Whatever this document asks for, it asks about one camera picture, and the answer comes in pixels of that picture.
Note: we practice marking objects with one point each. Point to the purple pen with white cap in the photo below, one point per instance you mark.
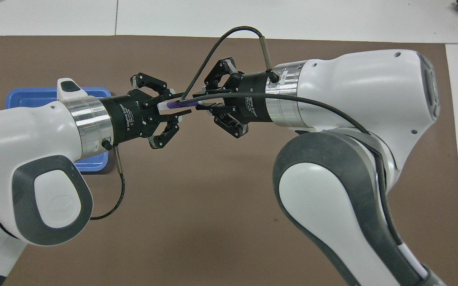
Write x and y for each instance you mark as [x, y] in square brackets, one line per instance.
[172, 104]

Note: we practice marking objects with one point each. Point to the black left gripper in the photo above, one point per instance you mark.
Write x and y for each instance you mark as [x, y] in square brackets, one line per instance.
[127, 119]

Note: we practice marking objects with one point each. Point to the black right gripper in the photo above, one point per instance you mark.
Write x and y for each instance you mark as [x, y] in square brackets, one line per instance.
[253, 99]

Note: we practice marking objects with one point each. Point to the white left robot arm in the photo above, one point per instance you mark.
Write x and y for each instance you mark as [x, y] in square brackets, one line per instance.
[14, 139]

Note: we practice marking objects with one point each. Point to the blue plastic tray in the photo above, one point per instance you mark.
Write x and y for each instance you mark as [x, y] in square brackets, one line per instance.
[34, 99]

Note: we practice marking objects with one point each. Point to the brown table mat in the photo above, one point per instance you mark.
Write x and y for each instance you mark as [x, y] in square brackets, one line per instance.
[213, 206]

